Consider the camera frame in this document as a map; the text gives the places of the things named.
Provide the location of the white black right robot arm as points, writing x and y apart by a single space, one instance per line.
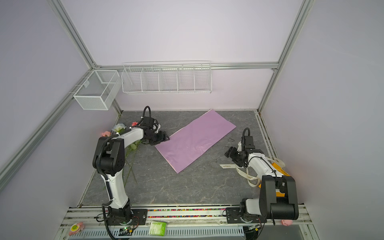
267 205

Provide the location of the pink green round toy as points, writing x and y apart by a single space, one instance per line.
76 228

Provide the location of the cream printed ribbon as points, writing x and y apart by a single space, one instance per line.
258 167

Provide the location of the white mesh box basket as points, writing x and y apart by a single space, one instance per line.
99 90

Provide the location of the aluminium enclosure frame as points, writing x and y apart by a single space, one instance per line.
40 64

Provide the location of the white wire shelf basket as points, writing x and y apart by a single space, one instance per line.
167 77

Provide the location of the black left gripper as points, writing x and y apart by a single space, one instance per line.
162 138

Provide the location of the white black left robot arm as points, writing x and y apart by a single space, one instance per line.
110 159

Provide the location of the white vented cable duct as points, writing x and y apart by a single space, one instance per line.
168 233

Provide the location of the small pink pig toy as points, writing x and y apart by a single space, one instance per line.
287 222

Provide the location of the white fake rose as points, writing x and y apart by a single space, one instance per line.
118 128

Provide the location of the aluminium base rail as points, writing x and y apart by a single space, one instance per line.
175 215

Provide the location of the yellow snack bag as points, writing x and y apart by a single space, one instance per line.
273 177

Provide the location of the pink purple wrapping paper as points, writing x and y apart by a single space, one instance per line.
191 142

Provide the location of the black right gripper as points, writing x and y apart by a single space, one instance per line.
232 151

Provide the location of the green small packet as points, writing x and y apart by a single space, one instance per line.
157 229

